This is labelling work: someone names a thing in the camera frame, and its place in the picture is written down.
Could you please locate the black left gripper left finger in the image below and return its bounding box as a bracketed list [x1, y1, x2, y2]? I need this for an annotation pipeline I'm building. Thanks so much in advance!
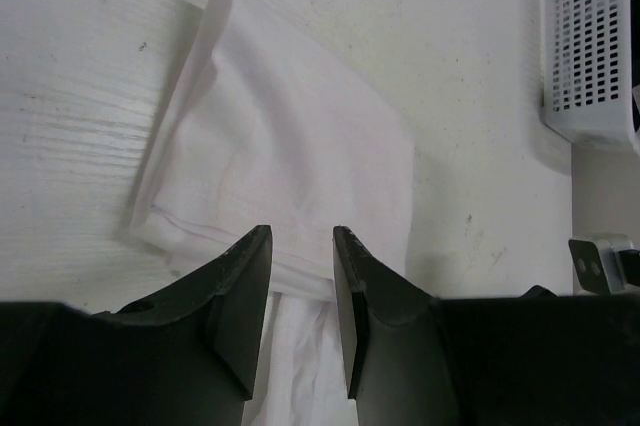
[1, 225, 272, 425]

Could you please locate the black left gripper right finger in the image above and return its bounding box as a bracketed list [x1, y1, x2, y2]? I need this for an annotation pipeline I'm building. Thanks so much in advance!
[333, 226, 639, 425]

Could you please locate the white tank top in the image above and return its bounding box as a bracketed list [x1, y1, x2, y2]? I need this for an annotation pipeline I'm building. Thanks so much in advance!
[130, 0, 415, 425]

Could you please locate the white plastic laundry basket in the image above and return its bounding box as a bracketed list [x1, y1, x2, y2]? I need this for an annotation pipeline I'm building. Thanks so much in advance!
[541, 0, 639, 151]

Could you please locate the grey metal table bracket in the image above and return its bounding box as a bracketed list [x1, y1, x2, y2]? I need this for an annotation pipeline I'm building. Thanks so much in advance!
[568, 234, 639, 295]

